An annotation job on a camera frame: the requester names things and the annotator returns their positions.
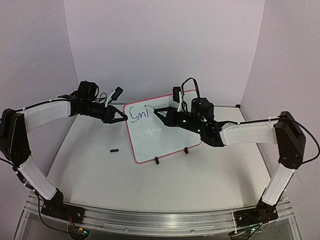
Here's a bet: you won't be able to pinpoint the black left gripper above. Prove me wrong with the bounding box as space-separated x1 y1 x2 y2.
80 99 128 123

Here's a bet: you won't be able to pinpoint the white whiteboard marker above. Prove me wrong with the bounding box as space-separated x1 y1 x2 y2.
144 105 155 111

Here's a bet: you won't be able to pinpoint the pink framed whiteboard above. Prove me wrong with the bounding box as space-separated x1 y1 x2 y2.
123 93 201 164

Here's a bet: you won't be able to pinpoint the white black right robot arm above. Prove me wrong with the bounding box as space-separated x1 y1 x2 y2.
153 97 306 219

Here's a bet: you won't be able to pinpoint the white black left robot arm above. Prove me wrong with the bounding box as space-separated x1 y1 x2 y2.
0 81 128 218

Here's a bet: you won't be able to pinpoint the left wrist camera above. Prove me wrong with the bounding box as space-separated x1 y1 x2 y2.
105 86 124 106

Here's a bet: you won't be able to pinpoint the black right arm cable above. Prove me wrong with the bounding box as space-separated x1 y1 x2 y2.
181 77 320 165

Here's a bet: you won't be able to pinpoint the wire whiteboard stand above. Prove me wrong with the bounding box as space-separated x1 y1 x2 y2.
153 147 189 165

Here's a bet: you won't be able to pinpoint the aluminium table edge rail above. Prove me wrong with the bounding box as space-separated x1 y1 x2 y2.
83 101 242 108

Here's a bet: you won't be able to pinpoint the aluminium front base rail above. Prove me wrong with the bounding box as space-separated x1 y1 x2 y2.
26 194 294 237

